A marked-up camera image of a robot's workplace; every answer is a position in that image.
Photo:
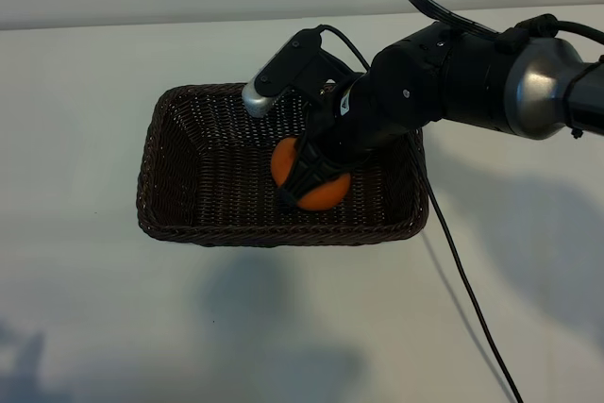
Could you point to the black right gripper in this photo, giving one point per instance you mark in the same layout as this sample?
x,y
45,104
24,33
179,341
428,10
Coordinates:
x,y
349,129

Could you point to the orange mandarin fruit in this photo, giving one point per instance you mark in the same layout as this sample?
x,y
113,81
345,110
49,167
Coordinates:
x,y
321,197

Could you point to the dark brown wicker basket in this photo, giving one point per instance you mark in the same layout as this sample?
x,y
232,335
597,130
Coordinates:
x,y
212,186

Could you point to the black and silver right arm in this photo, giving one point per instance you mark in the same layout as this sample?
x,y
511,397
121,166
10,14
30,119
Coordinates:
x,y
472,82

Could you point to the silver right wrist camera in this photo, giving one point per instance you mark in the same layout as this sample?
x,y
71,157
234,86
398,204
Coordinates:
x,y
258,101

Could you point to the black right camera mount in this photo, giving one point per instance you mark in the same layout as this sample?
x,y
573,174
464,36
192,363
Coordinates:
x,y
292,58

